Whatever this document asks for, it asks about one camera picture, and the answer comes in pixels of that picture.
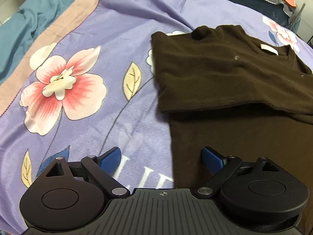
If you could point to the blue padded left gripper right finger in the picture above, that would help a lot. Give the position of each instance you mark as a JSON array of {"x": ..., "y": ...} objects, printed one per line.
[{"x": 222, "y": 168}]

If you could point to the purple floral bed sheet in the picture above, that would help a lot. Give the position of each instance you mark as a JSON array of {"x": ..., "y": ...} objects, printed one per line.
[{"x": 94, "y": 88}]

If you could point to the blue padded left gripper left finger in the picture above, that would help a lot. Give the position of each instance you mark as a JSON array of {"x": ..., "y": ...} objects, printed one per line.
[{"x": 100, "y": 170}]

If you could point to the dark brown shirt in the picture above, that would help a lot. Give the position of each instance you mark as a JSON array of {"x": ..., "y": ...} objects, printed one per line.
[{"x": 218, "y": 88}]

